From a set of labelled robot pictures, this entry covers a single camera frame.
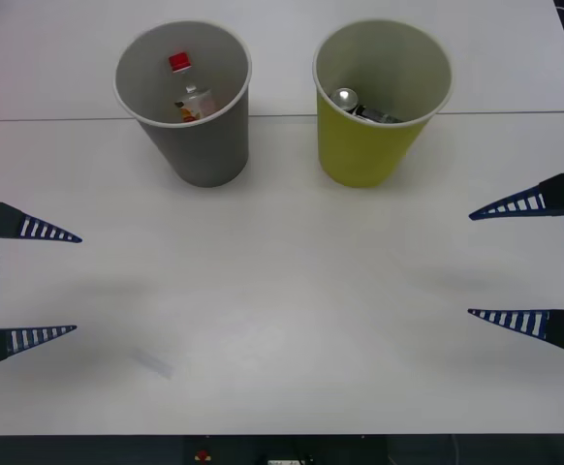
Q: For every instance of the clear bottle with red cap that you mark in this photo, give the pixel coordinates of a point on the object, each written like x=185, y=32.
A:
x=192, y=102

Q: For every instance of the yellow-green plastic waste bin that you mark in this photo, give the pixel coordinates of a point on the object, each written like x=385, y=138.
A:
x=359, y=152

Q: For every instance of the black drink can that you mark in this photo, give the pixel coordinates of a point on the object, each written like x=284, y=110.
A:
x=374, y=115

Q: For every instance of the grey plastic waste bin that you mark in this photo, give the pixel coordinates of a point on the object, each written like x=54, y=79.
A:
x=204, y=150

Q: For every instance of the dark robot torso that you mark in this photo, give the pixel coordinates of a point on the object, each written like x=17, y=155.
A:
x=282, y=450

